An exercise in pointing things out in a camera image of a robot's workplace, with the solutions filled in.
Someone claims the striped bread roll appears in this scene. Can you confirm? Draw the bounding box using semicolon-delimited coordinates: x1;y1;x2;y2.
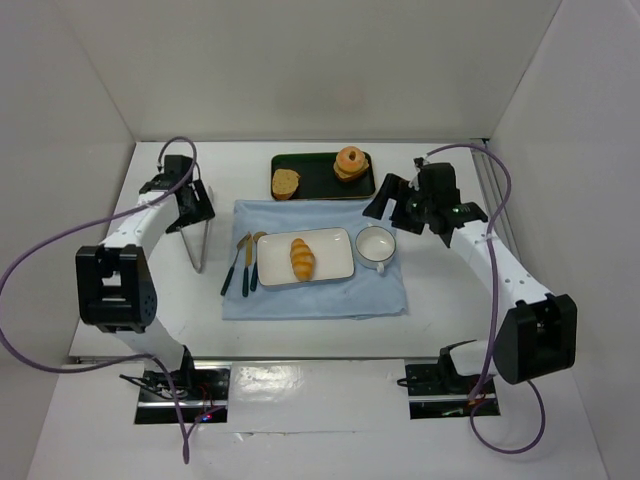
290;238;315;282

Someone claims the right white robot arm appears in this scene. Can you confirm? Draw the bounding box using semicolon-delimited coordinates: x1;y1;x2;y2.
363;163;577;385

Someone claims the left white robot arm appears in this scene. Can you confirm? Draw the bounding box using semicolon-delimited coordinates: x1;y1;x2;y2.
75;155;215;389

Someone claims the sliced brown bread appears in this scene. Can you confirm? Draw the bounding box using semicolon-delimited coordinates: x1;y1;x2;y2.
271;169;300;200

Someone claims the bagel sandwich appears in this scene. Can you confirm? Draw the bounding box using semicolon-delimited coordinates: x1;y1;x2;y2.
333;146;370;182

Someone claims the dark green tray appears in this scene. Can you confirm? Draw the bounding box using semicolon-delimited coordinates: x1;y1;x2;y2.
271;152;376;200

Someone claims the white rectangular plate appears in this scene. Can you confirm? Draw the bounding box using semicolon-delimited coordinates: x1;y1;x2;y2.
258;228;355;287

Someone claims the light blue cloth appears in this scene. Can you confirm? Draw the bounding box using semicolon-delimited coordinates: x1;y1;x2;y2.
222;200;408;321

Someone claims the white bowl with handle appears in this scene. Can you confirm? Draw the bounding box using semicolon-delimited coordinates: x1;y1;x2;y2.
354;225;397;275

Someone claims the aluminium rail right side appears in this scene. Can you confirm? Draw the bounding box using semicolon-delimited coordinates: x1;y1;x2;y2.
471;149;521;261

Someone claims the gold knife green handle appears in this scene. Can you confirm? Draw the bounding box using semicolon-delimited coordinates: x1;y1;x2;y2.
242;232;253;298

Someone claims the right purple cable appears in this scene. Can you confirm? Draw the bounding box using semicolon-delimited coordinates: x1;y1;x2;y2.
422;143;547;455

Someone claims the purple cable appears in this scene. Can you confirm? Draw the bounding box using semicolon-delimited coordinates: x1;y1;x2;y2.
0;136;203;464
422;143;547;455

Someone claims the gold fork green handle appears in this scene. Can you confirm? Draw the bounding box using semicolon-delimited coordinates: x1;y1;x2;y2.
220;234;249;296

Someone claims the gold spoon green handle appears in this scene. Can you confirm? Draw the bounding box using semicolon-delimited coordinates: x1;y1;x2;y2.
249;231;266;292

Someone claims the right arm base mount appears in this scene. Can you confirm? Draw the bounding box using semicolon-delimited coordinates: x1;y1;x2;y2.
396;363;501;420

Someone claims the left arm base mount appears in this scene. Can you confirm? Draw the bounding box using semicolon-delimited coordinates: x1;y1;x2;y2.
119;364;231;425

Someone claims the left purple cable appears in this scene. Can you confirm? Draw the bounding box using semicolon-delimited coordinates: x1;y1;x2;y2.
0;136;203;464

